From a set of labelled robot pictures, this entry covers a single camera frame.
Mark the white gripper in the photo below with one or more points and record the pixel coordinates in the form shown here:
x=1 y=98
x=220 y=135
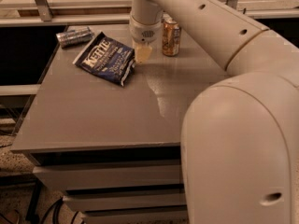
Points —
x=144 y=32

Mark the blue Kettle chip bag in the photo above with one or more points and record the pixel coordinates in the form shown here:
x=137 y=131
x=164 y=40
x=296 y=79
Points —
x=107 y=58

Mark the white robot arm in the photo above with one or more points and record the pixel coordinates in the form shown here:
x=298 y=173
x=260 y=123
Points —
x=239 y=138

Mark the orange soda can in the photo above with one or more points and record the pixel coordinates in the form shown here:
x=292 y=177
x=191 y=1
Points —
x=171 y=37

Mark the silver blue redbull can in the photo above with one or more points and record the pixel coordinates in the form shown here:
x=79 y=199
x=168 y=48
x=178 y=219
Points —
x=74 y=37

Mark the grey drawer cabinet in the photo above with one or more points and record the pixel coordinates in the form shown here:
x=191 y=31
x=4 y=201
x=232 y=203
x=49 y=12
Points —
x=77 y=118

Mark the top grey drawer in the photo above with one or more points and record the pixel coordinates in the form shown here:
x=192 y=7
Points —
x=110 y=175

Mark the grey drawer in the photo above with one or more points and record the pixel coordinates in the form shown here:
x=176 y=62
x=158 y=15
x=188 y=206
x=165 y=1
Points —
x=138 y=215
x=125 y=200
x=110 y=175

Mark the middle grey drawer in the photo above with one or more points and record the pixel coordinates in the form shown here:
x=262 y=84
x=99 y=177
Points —
x=125 y=200

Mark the bottom grey drawer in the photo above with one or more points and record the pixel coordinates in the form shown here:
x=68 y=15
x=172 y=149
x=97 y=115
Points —
x=138 y=215

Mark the metal window frame rail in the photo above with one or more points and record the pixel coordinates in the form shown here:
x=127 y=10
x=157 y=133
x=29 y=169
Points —
x=78 y=6

